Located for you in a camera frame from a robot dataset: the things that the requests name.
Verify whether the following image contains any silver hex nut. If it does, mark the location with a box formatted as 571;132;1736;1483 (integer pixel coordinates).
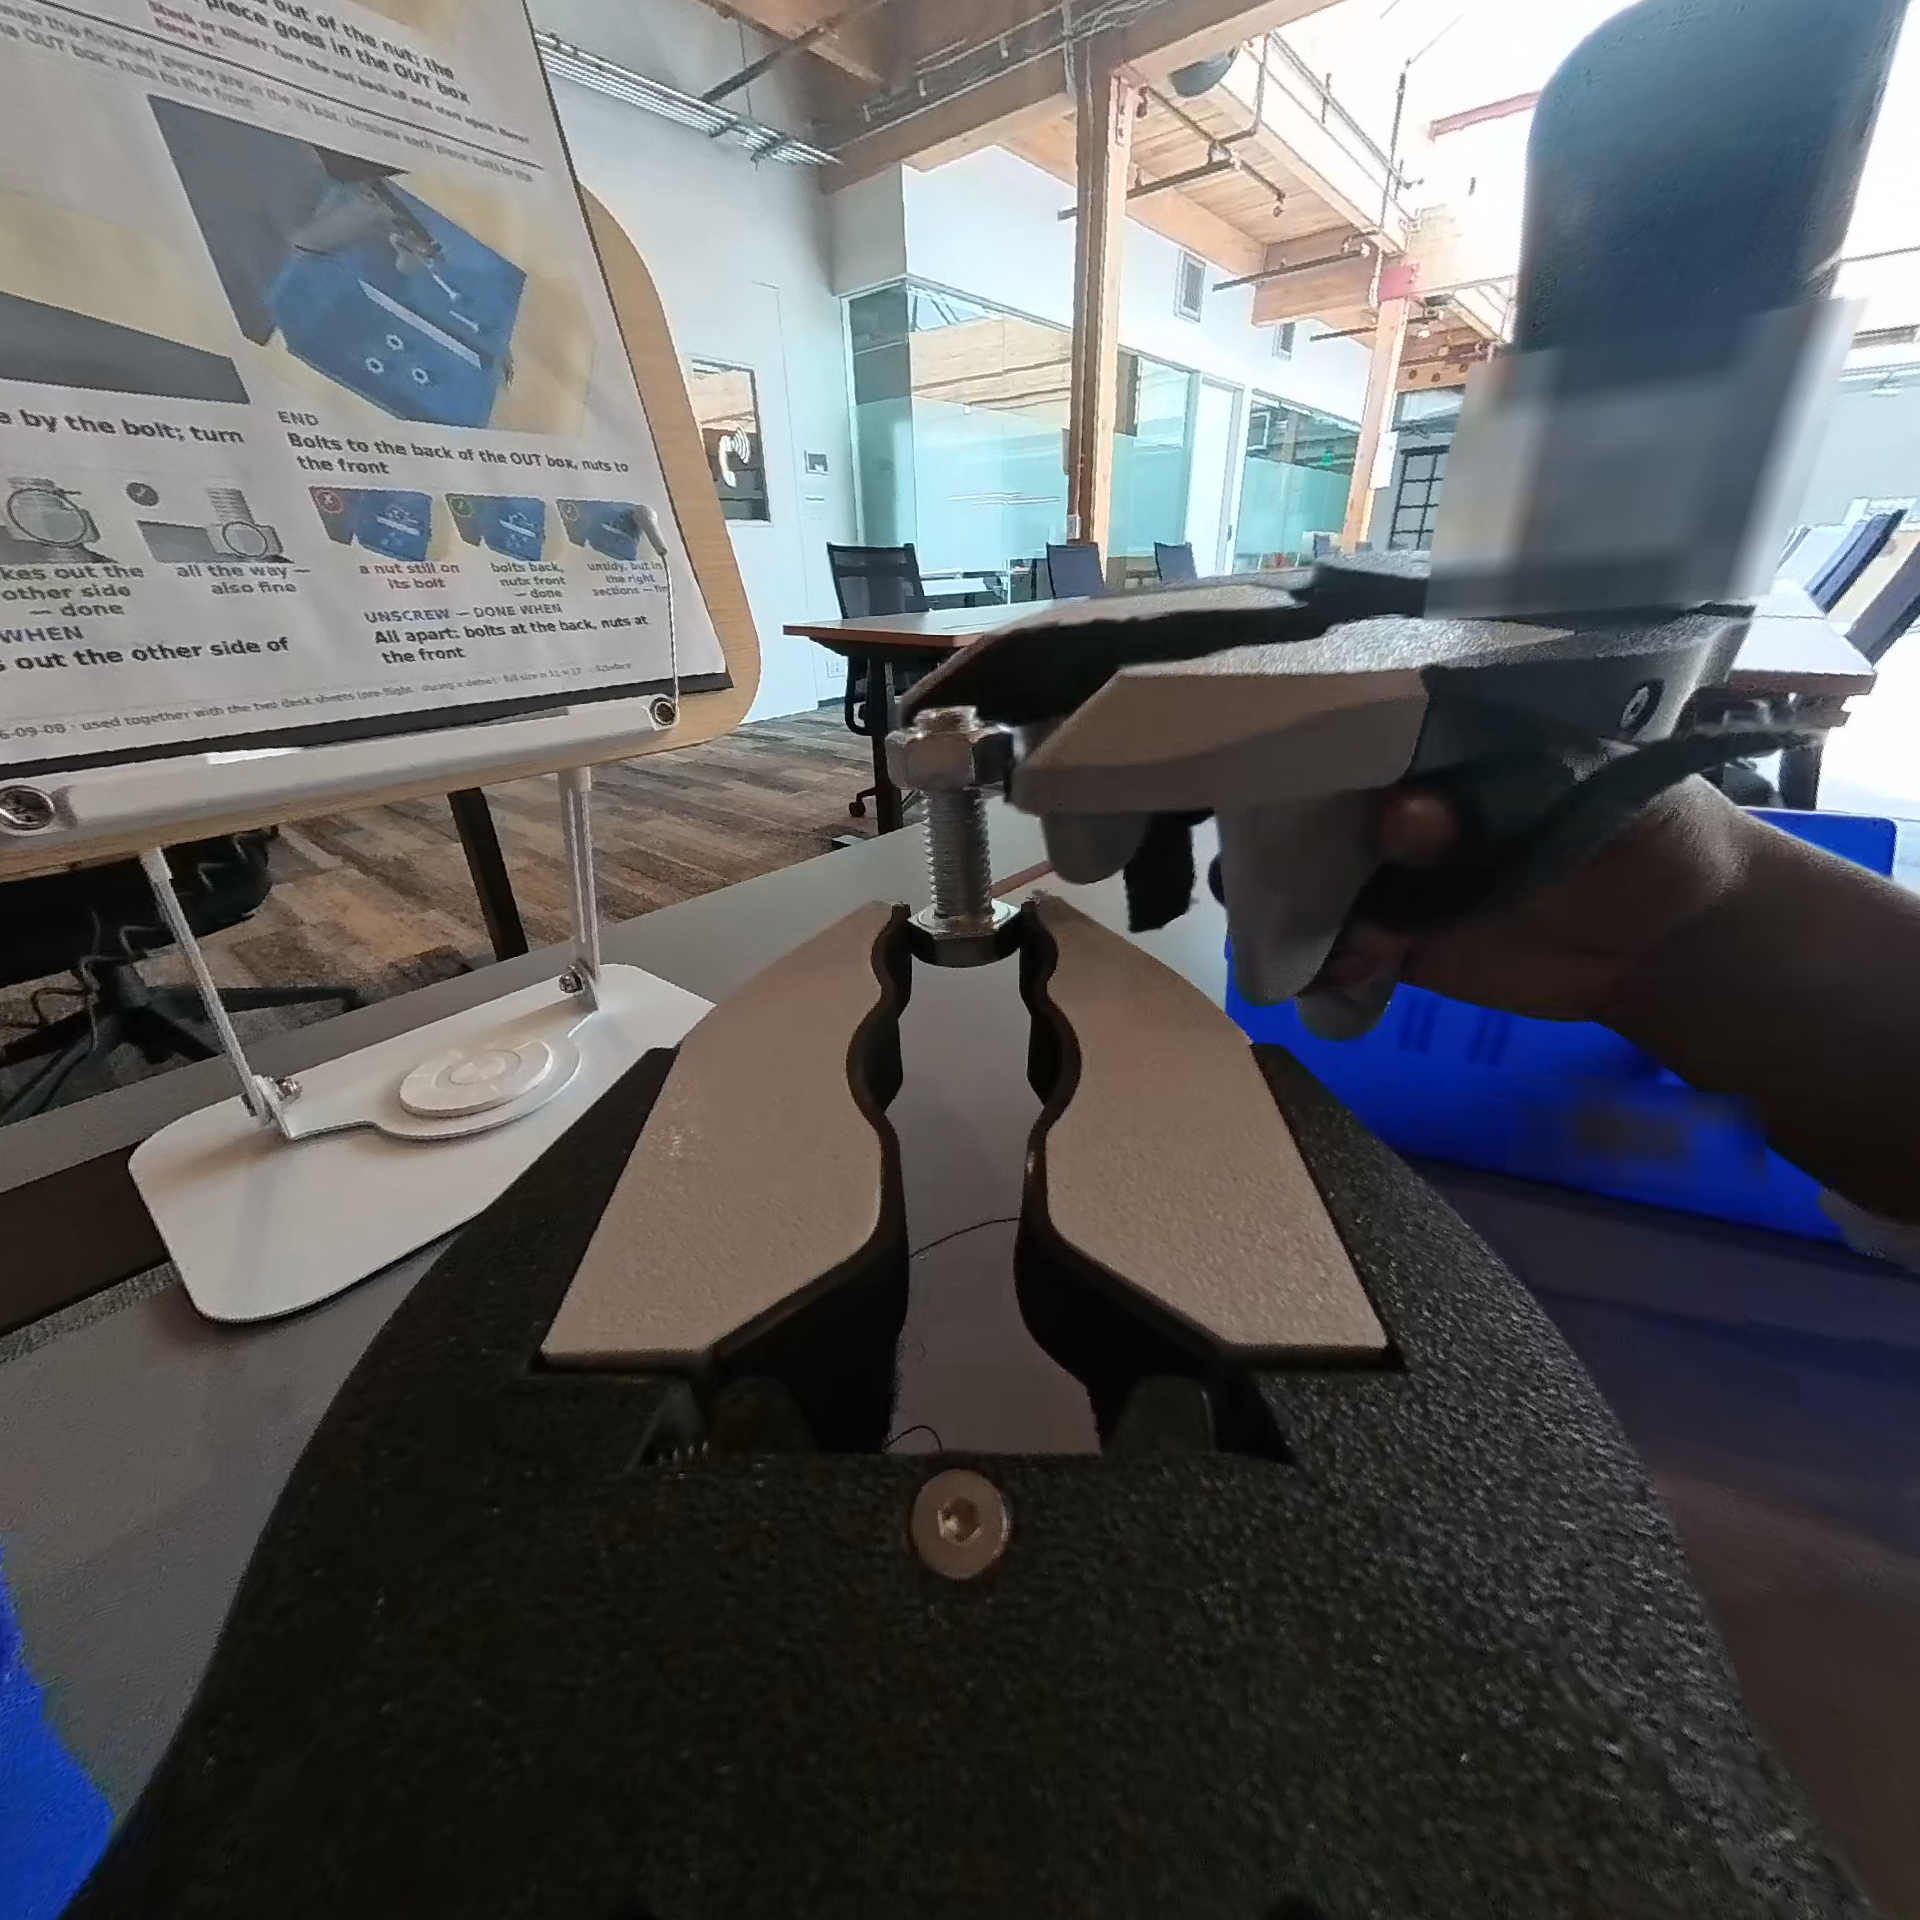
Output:
906;903;1042;970

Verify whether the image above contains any silver hex bolt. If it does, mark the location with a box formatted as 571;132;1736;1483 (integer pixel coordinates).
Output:
882;706;1024;931

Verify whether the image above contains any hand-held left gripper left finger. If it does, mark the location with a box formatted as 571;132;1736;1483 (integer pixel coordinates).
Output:
536;897;917;1371

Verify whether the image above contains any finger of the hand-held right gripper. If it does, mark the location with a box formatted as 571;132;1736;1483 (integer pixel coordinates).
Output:
1008;658;1441;893
898;580;1334;740

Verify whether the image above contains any wooden column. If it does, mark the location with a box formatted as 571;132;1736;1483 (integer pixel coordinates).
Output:
1069;69;1135;559

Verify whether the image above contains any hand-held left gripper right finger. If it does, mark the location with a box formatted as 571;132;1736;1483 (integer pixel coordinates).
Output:
1017;893;1391;1371

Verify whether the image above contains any wooden office table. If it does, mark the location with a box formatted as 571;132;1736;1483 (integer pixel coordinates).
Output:
783;597;1080;844

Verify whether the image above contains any computer monitor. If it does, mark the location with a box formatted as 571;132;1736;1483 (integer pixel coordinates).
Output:
1801;507;1910;619

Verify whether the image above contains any white metal board stand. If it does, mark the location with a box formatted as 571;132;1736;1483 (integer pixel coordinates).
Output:
0;692;717;1325

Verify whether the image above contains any person's right hand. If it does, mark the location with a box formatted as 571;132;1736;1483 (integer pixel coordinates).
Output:
1296;779;1855;1203

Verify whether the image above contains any printed instruction sheet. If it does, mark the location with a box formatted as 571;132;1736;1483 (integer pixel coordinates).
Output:
0;0;733;781

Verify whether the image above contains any blue plastic bin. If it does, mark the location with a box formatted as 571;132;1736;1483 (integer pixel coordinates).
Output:
1220;806;1920;1247
0;1540;117;1920

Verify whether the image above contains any framed wall sign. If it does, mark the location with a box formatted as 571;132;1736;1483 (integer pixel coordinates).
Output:
688;357;773;523

